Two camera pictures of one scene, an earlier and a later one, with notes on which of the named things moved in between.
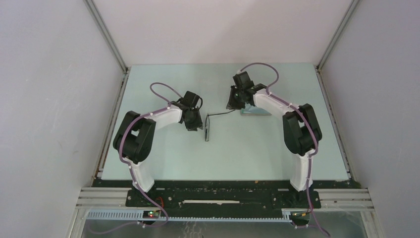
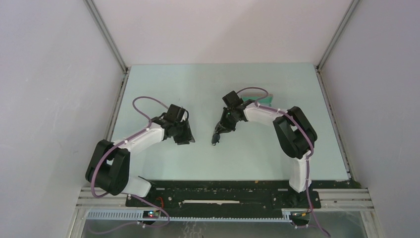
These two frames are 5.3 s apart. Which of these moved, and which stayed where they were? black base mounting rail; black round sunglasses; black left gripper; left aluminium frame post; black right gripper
Moved: black left gripper; black round sunglasses; black right gripper
Stayed: black base mounting rail; left aluminium frame post
